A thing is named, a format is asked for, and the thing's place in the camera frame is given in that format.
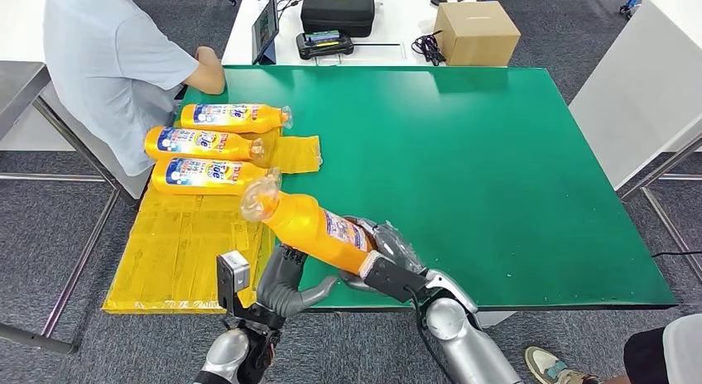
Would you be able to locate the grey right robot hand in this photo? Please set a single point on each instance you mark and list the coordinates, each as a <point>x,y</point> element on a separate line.
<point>400,244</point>

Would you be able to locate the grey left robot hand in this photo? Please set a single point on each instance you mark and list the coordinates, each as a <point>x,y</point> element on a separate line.
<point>279,294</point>

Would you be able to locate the orange detergent bottle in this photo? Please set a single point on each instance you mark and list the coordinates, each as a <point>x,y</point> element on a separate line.
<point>263,119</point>
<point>301,225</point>
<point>236,147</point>
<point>164,184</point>

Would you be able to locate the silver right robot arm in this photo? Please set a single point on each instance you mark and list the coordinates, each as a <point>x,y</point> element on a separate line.
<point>466,343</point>

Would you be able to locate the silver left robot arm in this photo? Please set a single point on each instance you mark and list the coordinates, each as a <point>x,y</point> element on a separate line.
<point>225,354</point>

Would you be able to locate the person's forearm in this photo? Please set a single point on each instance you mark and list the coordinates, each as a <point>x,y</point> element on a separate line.
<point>208,74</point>

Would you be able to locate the yellow taped cardboard mat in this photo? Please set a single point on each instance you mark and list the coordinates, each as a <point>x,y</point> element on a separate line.
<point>175,250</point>

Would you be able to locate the person's white shoe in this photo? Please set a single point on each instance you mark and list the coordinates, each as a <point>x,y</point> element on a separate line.
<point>550,368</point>

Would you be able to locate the thin black stylus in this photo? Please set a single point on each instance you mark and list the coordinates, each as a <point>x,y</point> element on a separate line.
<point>379,44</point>

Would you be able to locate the black handheld controller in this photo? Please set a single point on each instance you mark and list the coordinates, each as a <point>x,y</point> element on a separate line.
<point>324,45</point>

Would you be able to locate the brown cardboard box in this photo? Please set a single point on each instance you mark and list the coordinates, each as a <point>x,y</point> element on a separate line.
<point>477,35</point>

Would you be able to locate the white work table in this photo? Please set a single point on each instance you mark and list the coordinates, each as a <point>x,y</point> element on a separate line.
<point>399,18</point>

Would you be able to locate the black carrying case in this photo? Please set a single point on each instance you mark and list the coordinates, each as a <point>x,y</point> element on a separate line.
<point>338,12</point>

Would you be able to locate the black tablet on stand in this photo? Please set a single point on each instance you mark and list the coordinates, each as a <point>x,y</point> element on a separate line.
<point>266,29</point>

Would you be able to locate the person in black shorts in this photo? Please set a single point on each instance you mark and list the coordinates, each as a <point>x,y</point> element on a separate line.
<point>652,359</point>

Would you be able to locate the white side table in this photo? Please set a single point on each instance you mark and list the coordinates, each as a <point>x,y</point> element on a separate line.
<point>630,85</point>
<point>16,25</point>

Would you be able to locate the seated person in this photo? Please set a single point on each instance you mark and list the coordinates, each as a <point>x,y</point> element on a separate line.
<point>104,69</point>

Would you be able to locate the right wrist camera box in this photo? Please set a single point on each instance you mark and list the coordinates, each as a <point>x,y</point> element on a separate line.
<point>392,277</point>

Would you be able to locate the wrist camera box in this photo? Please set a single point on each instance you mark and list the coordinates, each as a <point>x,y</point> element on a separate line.
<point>392,277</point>
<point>236,266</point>

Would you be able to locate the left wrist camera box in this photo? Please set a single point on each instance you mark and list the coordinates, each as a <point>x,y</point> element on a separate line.
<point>236,266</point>

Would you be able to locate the steel table frame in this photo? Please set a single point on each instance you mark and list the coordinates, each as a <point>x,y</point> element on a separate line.
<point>84,261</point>
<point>672,230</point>

